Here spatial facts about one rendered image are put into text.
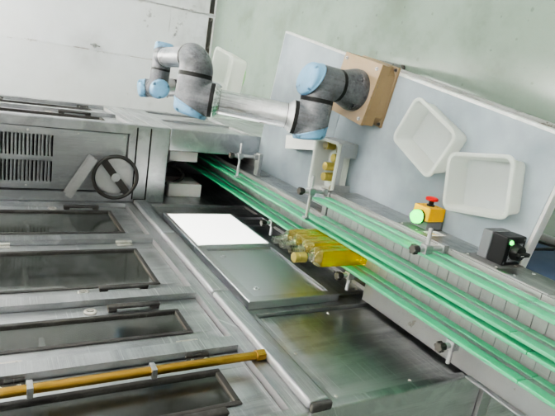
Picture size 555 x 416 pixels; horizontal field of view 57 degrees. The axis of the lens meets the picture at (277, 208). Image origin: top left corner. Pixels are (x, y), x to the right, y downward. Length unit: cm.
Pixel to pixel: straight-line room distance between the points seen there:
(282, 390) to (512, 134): 92
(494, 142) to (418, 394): 73
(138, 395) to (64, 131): 149
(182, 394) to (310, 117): 99
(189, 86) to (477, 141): 92
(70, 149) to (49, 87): 274
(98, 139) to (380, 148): 127
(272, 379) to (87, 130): 155
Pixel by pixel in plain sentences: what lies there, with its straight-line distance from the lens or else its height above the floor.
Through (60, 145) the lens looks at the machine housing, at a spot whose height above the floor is 172.
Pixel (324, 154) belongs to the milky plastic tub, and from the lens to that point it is 213.
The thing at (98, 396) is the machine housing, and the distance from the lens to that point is 121.
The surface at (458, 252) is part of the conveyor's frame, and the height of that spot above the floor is 88.
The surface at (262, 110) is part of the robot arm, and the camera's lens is 175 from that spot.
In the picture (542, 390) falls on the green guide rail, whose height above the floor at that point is 94.
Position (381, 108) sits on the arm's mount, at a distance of 190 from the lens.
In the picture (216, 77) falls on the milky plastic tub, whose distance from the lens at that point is 242.
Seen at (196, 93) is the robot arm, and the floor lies 141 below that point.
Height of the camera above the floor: 201
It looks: 30 degrees down
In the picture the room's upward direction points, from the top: 89 degrees counter-clockwise
